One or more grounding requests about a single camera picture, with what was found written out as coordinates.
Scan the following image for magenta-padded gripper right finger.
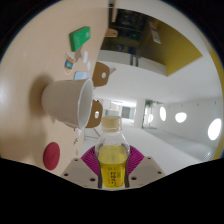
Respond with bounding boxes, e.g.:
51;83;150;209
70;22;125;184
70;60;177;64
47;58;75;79
125;145;167;190

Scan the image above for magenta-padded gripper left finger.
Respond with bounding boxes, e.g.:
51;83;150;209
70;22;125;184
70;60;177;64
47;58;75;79
60;146;102;190

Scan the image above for yellow drink bottle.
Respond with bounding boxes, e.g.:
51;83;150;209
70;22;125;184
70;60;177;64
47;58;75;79
94;115;131;190

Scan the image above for flat round red coaster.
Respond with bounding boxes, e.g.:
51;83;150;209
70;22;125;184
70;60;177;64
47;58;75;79
42;141;61;171

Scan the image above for green potted plant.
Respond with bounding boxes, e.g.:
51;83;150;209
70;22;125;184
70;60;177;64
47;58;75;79
143;98;156;116

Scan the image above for cream ceramic mug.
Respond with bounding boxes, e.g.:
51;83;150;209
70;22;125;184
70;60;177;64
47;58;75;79
40;78;95;130

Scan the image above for round ceiling lights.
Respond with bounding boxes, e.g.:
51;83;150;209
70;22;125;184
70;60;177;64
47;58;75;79
147;105;223;142

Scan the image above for light blue printed sheet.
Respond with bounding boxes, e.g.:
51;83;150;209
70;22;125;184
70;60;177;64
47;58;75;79
73;70;92;81

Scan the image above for round colourful sticker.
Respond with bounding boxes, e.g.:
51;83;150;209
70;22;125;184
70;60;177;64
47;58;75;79
63;52;77;76

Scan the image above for green box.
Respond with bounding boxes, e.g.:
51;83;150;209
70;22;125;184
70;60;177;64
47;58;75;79
68;26;91;53

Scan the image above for hanging white sign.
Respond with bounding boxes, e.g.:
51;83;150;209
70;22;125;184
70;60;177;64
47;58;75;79
148;20;162;45

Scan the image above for dark shop shelf unit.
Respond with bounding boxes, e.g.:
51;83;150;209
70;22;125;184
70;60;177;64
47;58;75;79
109;9;148;54

